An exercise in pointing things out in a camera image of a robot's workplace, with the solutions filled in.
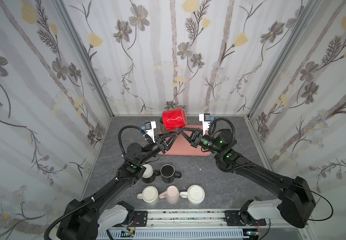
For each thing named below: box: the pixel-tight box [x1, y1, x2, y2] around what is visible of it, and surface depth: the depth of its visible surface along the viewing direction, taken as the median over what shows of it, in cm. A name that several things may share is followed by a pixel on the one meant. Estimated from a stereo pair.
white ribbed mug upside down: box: [179, 184, 205, 205], surface depth 76 cm
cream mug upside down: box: [136, 185, 160, 206], surface depth 77 cm
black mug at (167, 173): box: [160, 163, 182, 184], surface depth 84 cm
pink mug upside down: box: [159, 185, 180, 205], surface depth 76 cm
